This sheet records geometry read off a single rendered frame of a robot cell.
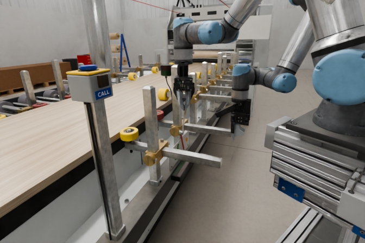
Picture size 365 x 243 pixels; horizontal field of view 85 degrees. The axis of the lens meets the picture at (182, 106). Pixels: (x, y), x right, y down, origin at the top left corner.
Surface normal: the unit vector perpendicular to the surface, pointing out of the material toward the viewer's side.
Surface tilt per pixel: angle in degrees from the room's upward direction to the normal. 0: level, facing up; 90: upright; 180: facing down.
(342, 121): 72
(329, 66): 97
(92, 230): 0
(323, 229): 0
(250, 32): 90
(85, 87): 90
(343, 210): 90
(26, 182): 0
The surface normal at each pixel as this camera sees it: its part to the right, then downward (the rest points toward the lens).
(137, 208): -0.02, -0.95
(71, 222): 0.93, 0.10
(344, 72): -0.66, 0.36
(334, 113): -0.86, -0.14
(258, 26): -0.37, 0.30
